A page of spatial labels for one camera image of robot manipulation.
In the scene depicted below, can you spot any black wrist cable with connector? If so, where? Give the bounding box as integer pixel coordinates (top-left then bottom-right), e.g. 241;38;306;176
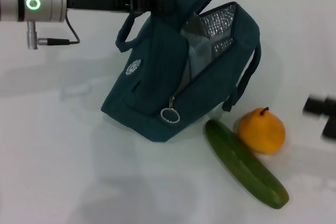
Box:
26;15;81;50

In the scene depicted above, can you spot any green cucumber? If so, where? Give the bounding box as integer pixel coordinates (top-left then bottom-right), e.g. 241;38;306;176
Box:
204;119;290;210

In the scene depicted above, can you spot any orange yellow pear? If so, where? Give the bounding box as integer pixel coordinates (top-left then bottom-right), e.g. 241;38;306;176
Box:
237;106;287;155

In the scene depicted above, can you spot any dark teal fabric lunch bag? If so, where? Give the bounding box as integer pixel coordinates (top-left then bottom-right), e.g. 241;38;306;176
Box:
100;0;263;144

